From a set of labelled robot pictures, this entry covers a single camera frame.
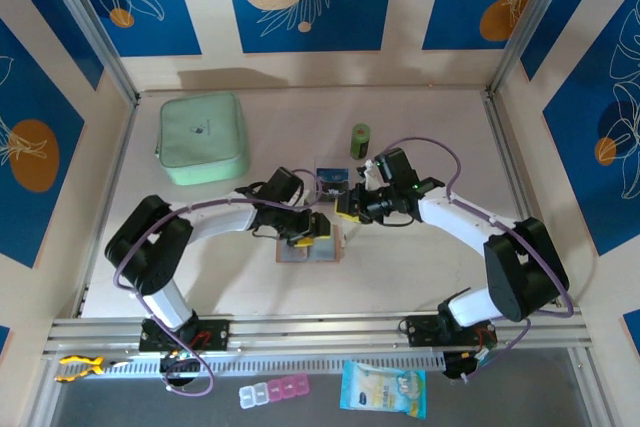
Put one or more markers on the black VIP card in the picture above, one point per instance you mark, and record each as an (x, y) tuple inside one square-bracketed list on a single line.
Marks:
[(334, 193)]

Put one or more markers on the blue credit card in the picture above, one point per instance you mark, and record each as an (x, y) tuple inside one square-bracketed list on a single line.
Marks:
[(332, 177)]

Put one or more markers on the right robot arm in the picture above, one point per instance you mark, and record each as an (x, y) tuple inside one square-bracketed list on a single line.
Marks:
[(460, 217)]

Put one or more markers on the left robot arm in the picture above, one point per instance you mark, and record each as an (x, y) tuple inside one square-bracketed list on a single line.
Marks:
[(220, 219)]

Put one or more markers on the green lidded canister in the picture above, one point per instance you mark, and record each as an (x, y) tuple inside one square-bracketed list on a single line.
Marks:
[(361, 139)]

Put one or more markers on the mint green zip pouch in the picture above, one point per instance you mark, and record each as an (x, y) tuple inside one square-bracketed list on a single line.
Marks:
[(200, 137)]

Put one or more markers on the white pink pill box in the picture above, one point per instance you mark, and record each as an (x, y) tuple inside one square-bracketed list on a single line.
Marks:
[(275, 391)]

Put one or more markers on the blue yellow snack packet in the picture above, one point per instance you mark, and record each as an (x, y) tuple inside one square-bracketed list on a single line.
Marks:
[(382, 389)]

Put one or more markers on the yellow black pliers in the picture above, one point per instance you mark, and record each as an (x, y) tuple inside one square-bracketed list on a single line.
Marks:
[(82, 368)]

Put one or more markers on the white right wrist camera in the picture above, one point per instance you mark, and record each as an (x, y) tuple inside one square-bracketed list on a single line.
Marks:
[(371, 176)]

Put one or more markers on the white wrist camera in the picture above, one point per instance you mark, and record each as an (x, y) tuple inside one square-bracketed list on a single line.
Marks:
[(371, 176), (304, 194)]

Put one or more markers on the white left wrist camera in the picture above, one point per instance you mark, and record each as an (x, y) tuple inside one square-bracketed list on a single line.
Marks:
[(304, 194)]

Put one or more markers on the aluminium front rail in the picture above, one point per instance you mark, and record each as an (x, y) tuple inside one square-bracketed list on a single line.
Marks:
[(320, 329)]

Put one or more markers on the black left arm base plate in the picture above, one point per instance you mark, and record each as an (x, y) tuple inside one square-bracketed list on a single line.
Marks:
[(220, 334)]

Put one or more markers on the aluminium side rail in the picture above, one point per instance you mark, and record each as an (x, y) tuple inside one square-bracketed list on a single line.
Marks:
[(520, 197), (117, 167)]

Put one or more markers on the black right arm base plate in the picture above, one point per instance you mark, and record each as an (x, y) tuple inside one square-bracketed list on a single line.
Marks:
[(420, 332)]

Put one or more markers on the aluminium frame post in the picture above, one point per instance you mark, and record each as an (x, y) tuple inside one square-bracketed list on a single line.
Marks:
[(532, 22), (87, 27)]

